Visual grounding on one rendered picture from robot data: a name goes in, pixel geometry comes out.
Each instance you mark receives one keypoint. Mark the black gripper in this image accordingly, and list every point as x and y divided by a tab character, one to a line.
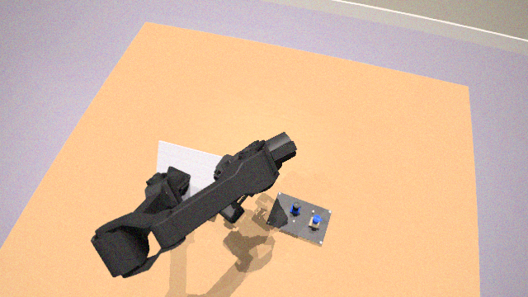
234	211

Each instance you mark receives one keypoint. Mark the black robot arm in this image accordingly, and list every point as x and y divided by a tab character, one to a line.
123	243

